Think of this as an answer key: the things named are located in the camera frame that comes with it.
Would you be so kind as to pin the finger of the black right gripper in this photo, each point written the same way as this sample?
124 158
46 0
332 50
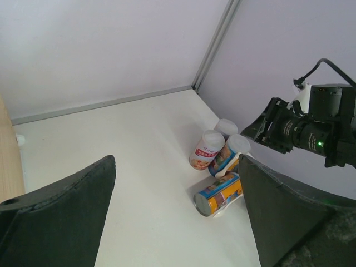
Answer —
257 130

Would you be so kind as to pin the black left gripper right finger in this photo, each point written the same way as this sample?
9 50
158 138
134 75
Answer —
295 224

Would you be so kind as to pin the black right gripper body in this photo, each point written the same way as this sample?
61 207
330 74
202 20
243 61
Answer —
282 127

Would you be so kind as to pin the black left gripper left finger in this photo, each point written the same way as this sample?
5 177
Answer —
60 224

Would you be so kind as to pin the blue can with spoon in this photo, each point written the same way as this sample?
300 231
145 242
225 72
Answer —
235 145

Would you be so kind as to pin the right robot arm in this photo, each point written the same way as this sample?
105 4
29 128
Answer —
320 120

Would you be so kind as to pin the white red label can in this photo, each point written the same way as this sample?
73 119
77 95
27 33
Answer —
206 150
226 128

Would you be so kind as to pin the blue yellow lying can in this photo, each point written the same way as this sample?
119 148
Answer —
216 197

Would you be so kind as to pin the wooden cabinet box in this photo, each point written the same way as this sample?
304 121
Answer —
12 183

